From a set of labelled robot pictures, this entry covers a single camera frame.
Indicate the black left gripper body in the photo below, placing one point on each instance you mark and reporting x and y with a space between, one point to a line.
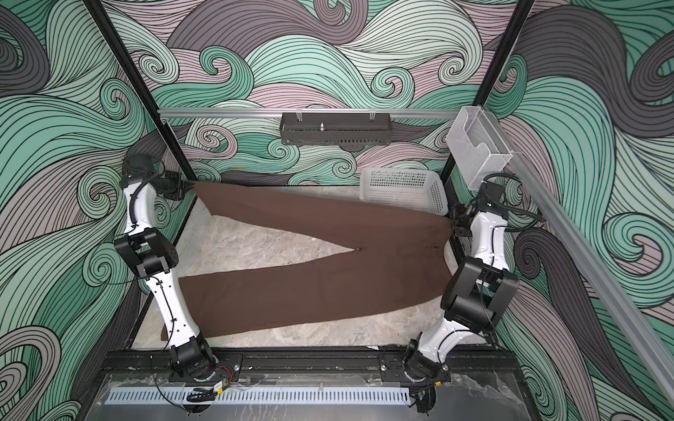
170 186

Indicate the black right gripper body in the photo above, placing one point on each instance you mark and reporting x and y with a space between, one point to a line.
462 223

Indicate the brown corduroy trousers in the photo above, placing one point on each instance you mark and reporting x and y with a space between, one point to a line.
392 258

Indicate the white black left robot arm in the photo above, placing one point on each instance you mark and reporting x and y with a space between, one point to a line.
151 257

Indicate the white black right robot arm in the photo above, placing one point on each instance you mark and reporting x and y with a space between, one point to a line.
478 293

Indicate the white plastic laundry basket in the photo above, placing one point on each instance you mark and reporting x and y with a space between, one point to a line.
412 189

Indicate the black corner post right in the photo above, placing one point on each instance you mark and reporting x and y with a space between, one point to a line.
504 49

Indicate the black corner post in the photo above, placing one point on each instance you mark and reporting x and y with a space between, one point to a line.
504 49
113 40

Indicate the clear plastic wall bin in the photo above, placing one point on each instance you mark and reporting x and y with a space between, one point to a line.
478 144

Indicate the black perforated wall tray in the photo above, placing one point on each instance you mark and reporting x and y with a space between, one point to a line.
342 130

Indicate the black corner post left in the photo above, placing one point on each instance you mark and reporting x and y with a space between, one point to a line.
113 40

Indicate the aluminium rail back wall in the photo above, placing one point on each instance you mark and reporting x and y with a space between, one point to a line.
276 113

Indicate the aluminium rail wall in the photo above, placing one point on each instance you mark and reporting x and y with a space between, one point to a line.
638 331
276 113

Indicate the aluminium rail right wall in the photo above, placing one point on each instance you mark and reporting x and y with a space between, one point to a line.
638 331

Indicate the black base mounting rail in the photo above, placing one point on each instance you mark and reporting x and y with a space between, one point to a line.
388 364

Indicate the white slotted cable duct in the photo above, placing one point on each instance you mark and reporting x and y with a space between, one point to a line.
265 396

